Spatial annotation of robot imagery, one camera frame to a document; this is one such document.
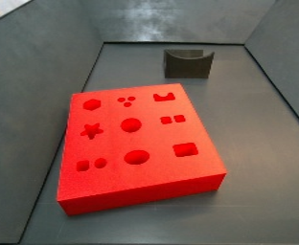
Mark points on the red foam shape board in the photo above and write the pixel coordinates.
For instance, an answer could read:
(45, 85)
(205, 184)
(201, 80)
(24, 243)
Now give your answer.
(136, 148)

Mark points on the black curved fixture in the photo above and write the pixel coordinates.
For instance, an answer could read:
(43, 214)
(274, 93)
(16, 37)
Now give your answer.
(187, 63)

